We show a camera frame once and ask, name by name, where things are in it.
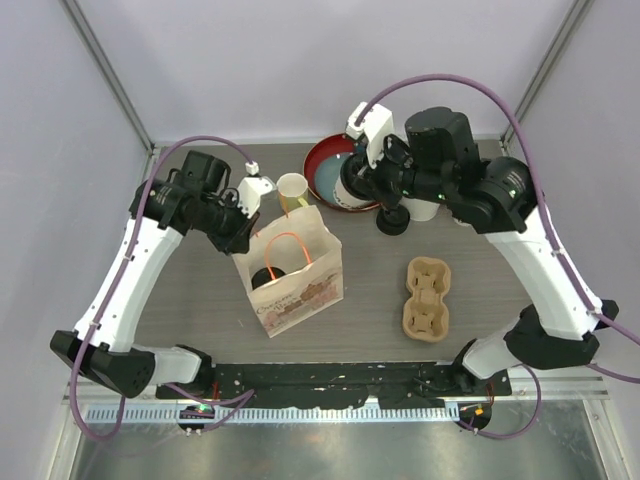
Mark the black lid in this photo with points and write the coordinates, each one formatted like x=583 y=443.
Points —
x=266 y=275

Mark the blue ceramic plate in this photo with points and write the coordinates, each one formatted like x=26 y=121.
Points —
x=327 y=174

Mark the red lacquer round tray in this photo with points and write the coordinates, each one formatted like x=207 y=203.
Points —
x=328 y=146

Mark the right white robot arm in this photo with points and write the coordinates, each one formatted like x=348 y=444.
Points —
x=557 y=329

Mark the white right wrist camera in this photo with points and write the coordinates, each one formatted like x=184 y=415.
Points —
x=371 y=132

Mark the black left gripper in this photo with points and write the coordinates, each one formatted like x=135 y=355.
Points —
x=238 y=241

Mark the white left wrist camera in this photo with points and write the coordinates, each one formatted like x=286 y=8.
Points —
x=252 y=188

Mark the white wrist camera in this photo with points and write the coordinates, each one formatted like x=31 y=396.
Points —
x=371 y=132
x=252 y=188

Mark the yellow-green ceramic mug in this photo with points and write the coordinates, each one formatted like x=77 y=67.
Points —
x=292 y=191

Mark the stack of black lids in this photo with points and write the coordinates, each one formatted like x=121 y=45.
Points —
x=393 y=222

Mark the white stirrer holder cup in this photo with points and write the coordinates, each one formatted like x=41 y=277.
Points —
x=420 y=210

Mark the white paper cup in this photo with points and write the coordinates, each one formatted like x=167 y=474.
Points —
x=346 y=198

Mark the brown paper takeout bag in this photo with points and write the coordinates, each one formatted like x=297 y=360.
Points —
x=302 y=246

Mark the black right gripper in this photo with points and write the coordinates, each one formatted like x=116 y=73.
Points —
x=369 y=179

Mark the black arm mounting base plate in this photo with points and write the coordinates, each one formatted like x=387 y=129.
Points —
x=396 y=385

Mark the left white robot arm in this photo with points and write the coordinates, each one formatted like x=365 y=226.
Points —
x=102 y=343

